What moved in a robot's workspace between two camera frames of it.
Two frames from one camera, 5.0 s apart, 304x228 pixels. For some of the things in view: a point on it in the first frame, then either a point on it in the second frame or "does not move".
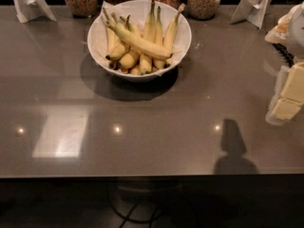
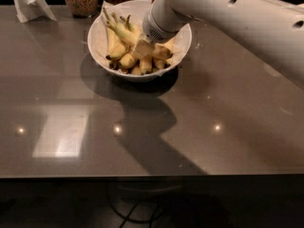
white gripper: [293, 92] → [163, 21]
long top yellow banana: [136, 42] does not move
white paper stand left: [29, 3] does not move
